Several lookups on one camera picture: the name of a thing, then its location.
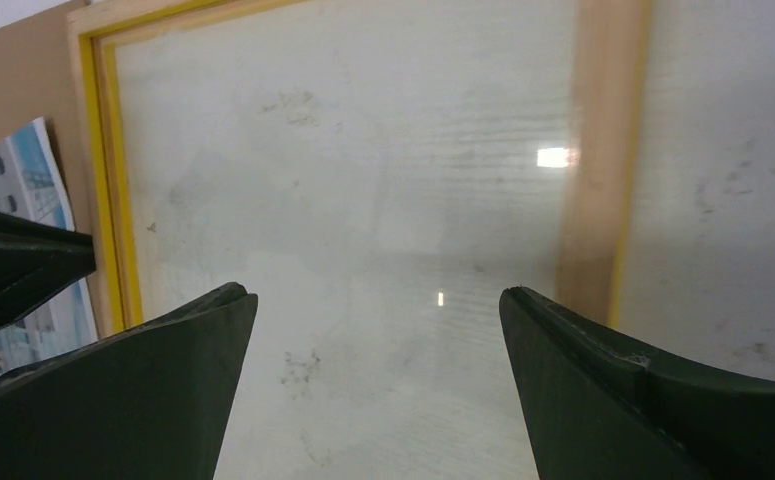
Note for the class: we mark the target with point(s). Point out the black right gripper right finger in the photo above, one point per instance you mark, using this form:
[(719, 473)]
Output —
[(599, 404)]

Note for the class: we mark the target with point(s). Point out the printed building photo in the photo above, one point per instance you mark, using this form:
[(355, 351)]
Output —
[(31, 188)]

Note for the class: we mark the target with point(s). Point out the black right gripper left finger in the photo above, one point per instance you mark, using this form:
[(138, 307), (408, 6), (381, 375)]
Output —
[(152, 402)]

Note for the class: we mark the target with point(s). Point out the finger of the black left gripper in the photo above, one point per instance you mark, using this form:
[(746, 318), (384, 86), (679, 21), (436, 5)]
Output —
[(37, 262)]

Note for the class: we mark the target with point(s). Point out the brown cardboard backing board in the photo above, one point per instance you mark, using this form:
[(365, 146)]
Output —
[(36, 81)]

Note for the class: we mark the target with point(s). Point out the clear glass sheet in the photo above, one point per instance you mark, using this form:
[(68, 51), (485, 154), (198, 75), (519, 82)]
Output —
[(378, 172)]

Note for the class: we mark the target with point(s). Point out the yellow wooden picture frame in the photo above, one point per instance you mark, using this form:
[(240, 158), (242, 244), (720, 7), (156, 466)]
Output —
[(609, 73)]

